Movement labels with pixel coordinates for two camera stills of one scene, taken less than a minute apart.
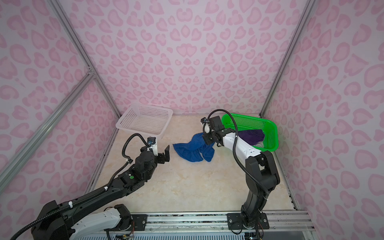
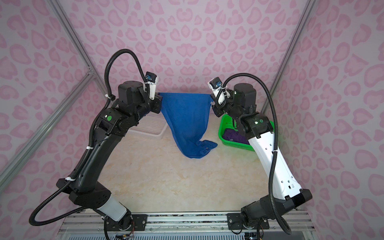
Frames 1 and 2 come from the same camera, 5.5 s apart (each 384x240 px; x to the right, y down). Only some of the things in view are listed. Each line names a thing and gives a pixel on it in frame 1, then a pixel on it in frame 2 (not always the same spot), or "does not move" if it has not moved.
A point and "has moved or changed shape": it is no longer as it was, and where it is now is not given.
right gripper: (207, 142) to (216, 110)
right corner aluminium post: (287, 57) does not move
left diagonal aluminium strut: (17, 162) does not move
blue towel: (191, 151) has moved or changed shape
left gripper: (163, 158) to (158, 103)
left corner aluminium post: (67, 24) does not move
